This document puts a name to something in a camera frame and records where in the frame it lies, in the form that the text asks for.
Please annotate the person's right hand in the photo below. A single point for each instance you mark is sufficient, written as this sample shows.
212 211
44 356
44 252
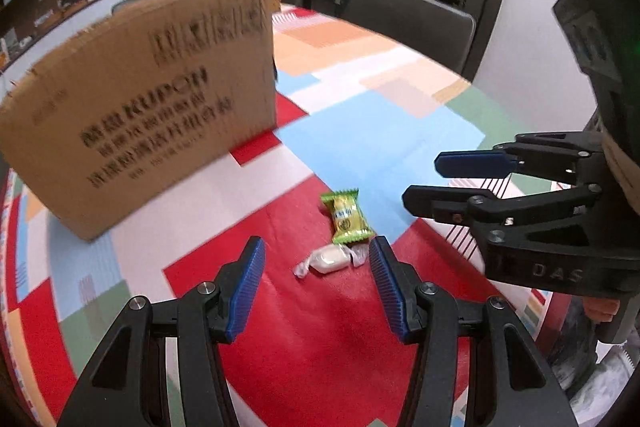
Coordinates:
600 310

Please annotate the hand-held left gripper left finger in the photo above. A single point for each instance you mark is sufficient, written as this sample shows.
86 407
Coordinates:
246 292

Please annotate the yellow-green candy packet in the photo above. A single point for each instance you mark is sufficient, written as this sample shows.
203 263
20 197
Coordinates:
347 217

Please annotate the colourful patchwork tablecloth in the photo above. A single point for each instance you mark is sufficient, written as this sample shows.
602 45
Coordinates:
350 127

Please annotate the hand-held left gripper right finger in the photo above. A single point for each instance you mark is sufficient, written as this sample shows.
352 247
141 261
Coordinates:
387 292

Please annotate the white sideboard cabinet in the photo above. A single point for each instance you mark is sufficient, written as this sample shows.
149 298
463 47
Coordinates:
60 27

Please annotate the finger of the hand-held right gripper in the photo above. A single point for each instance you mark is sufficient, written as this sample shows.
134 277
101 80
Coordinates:
440 202
470 163

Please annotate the white translucent snack packet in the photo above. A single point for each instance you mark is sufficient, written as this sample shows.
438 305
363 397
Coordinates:
327 259

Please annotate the brown cardboard box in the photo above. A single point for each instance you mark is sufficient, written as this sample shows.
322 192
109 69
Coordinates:
125 107

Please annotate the grey patterned clothing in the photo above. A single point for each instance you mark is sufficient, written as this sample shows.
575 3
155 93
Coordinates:
575 357

